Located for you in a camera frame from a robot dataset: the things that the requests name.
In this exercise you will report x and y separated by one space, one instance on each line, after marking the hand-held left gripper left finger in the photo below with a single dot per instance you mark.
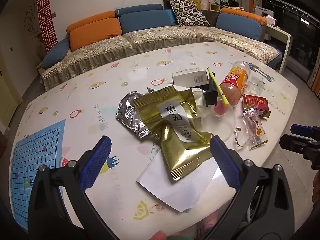
100 160

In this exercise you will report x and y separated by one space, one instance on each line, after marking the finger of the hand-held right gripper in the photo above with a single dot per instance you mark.
291 142
301 129

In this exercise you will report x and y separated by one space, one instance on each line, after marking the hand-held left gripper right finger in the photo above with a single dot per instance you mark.
223 160

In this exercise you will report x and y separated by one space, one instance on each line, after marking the gold snack packet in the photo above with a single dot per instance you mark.
175 135

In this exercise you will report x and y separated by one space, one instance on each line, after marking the small white wrapper strip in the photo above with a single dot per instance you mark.
238 140

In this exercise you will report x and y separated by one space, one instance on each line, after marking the clear plastic dish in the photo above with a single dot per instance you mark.
222 128

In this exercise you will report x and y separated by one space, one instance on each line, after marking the clear printed wrapper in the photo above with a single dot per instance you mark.
255 130

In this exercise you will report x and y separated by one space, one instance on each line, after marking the red cigarette box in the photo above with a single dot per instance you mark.
257 105

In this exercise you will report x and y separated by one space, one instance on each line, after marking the pink candy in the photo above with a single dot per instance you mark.
219 109

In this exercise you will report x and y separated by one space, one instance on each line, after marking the silver foil packet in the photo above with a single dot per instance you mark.
130 115

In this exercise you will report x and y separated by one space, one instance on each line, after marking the white paper sheet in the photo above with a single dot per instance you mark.
170 190

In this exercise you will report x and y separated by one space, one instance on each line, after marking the crumpled clear plastic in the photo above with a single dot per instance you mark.
257 85

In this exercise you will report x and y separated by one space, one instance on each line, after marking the dark blue case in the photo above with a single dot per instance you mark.
212 97

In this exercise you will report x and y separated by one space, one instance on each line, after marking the blue grid sheet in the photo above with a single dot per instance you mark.
35 155

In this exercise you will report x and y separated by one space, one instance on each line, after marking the yellow-green pen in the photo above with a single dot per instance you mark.
220 87

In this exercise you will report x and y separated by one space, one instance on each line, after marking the orange label plastic bottle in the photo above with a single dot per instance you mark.
236 82

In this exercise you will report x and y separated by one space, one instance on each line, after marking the white barcode box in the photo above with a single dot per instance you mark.
187 76

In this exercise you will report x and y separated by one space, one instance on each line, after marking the white side table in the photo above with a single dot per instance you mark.
278 37

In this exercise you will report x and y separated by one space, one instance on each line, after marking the blue sofa armrest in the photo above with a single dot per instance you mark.
55 53

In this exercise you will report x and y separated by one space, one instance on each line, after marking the blue sofa cushion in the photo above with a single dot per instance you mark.
237 27
140 8
145 21

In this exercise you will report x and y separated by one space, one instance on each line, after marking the white cardboard box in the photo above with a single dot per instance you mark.
265 13

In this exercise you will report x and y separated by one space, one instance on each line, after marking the orange sofa cushion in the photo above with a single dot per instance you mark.
97 35
245 15
92 20

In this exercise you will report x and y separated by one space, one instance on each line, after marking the sofa with gold quilted cover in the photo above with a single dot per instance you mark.
160 40

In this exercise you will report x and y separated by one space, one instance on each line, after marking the light blue cushion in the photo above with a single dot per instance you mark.
172 17

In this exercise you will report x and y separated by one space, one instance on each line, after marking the circle patterned pillow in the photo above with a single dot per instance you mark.
188 12

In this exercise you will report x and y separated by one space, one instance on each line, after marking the yellow pillow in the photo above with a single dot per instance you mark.
191 0

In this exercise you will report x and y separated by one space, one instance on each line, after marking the red wall decoration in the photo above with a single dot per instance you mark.
47 17

